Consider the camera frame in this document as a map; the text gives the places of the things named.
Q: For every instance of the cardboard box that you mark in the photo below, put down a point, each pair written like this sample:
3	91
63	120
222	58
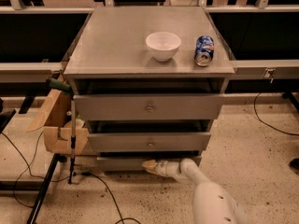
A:
54	117

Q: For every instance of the white bowl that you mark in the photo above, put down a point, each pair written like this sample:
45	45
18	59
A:
163	45

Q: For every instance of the grey drawer cabinet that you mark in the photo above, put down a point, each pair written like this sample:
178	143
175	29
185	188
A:
112	57

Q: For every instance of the grey bottom drawer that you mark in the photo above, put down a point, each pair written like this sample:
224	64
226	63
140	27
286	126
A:
132	164

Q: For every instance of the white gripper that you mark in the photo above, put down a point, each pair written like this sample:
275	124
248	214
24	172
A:
161	167

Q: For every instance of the black table leg frame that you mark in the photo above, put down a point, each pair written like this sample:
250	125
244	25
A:
40	187

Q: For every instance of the grey middle drawer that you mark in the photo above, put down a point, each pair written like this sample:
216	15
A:
146	142

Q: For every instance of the blue soda can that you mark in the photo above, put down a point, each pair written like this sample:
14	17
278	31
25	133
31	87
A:
204	50

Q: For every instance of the grey top drawer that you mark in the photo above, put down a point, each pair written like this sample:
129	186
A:
149	106

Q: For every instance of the green handled grabber stick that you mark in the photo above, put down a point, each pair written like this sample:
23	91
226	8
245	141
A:
72	125

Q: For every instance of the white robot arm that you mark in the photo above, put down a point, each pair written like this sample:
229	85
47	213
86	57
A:
211	203

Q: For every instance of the grey drawer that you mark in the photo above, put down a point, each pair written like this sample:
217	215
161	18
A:
146	142
149	106
132	164

